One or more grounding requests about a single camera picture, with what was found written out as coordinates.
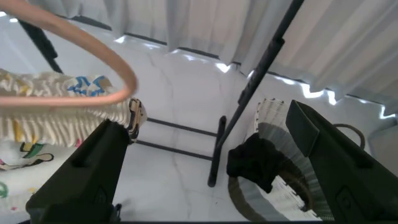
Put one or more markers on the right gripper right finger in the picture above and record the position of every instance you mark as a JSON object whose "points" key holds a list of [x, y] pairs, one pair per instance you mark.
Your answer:
{"points": [[348, 186]]}

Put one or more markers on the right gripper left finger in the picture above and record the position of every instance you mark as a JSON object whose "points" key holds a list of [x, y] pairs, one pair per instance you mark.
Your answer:
{"points": [[84, 180]]}

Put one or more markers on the cream printed garment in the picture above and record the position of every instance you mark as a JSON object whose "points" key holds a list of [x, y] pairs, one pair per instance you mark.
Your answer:
{"points": [[46, 127]]}

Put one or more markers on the pink clothes hanger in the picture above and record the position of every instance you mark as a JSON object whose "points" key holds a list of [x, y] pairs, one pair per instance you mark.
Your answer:
{"points": [[62, 101]]}

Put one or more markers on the black short-sleeved shirt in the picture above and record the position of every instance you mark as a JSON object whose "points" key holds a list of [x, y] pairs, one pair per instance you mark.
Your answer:
{"points": [[255, 161]]}

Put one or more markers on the white laundry basket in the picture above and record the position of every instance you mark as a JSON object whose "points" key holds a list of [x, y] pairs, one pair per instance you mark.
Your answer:
{"points": [[286, 193]]}

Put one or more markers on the black clothes rack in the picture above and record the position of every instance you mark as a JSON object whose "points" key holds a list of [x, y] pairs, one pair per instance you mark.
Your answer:
{"points": [[262, 68]]}

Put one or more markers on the white curtain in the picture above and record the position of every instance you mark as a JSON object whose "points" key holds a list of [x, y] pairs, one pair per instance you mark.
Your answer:
{"points": [[217, 25]]}

